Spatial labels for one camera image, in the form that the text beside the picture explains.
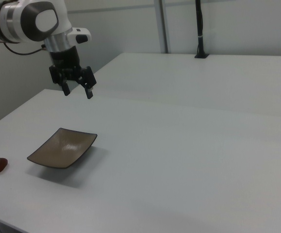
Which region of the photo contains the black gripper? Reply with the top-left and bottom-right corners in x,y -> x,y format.
47,46 -> 97,100

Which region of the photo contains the small round brown food item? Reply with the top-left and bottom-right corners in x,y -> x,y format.
0,157 -> 9,174

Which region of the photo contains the square brown ceramic plate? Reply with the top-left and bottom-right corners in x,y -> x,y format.
26,127 -> 98,170

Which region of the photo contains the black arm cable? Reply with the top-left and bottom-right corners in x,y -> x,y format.
3,42 -> 46,56

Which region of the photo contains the black pole camera stand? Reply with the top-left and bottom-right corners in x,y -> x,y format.
194,0 -> 210,59

